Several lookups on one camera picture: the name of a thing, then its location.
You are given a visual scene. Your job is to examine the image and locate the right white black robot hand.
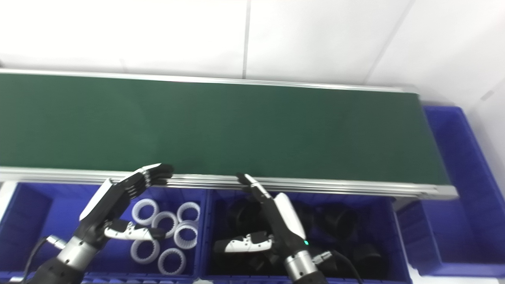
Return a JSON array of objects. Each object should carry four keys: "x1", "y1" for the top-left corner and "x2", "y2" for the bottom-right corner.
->
[{"x1": 213, "y1": 173, "x2": 311, "y2": 260}]

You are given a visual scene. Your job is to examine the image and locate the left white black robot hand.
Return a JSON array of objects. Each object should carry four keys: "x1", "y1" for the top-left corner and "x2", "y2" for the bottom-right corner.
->
[{"x1": 74, "y1": 163, "x2": 175, "y2": 250}]

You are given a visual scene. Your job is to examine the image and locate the green conveyor belt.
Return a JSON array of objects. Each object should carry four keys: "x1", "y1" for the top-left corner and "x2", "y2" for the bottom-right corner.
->
[
  {"x1": 0, "y1": 69, "x2": 459, "y2": 206},
  {"x1": 0, "y1": 73, "x2": 450, "y2": 186}
]

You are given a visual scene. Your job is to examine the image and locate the blue bin with white rings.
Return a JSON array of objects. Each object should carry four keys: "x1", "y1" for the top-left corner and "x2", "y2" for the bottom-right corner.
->
[{"x1": 0, "y1": 182, "x2": 208, "y2": 284}]

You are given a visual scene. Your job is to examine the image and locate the blue bin with black parts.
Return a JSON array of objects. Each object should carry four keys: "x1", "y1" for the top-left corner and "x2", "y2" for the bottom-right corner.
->
[{"x1": 199, "y1": 189, "x2": 413, "y2": 284}]

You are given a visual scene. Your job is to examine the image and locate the large empty blue bin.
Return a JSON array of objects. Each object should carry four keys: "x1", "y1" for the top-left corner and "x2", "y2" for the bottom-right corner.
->
[{"x1": 397, "y1": 106, "x2": 505, "y2": 279}]

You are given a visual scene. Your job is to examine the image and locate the black toothed plastic ring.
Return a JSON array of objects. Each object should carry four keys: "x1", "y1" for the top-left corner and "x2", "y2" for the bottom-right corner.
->
[
  {"x1": 227, "y1": 198, "x2": 262, "y2": 234},
  {"x1": 323, "y1": 204, "x2": 360, "y2": 242},
  {"x1": 352, "y1": 243, "x2": 386, "y2": 273}
]

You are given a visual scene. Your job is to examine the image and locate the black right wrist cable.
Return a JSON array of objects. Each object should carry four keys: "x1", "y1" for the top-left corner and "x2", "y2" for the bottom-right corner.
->
[{"x1": 312, "y1": 250, "x2": 364, "y2": 284}]

